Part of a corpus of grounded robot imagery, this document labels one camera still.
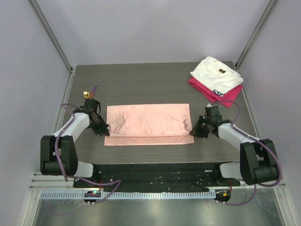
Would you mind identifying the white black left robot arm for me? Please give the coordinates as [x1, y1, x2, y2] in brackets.
[40, 99, 110, 188]

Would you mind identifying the grey aluminium corner post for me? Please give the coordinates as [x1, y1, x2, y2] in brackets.
[235, 0, 279, 70]

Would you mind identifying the pink satin napkin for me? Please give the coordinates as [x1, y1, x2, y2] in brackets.
[104, 104, 194, 146]

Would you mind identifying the grey left corner post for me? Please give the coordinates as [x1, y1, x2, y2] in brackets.
[28, 0, 73, 73]

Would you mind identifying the aluminium front rail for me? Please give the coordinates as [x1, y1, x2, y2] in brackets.
[30, 172, 276, 190]

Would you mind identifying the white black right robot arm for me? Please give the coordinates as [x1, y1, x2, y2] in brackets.
[190, 104, 283, 187]

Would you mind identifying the magenta folded cloth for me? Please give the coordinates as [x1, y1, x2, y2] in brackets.
[188, 77, 243, 108]

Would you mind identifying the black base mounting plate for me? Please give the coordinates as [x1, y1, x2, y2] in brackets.
[73, 162, 241, 192]

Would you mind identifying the white slotted cable duct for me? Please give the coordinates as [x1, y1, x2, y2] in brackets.
[40, 190, 216, 200]

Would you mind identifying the iridescent purple utensil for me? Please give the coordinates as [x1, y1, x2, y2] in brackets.
[90, 86, 97, 98]

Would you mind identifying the white folded cloth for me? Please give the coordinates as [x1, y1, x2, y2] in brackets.
[190, 56, 243, 97]

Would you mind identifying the gold spoon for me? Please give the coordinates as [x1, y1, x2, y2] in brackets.
[83, 91, 91, 99]

